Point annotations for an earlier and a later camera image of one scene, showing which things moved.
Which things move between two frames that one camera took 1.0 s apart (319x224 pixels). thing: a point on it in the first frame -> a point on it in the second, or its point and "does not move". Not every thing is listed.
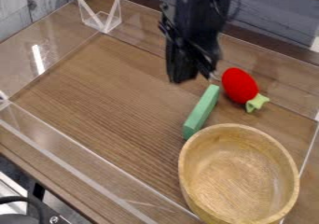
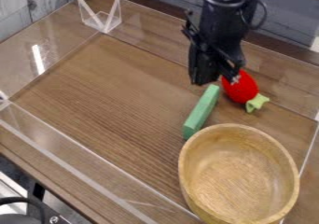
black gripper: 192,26 -> 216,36
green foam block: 201,113 does not move
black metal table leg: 50,215 does not move
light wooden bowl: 238,175 does not move
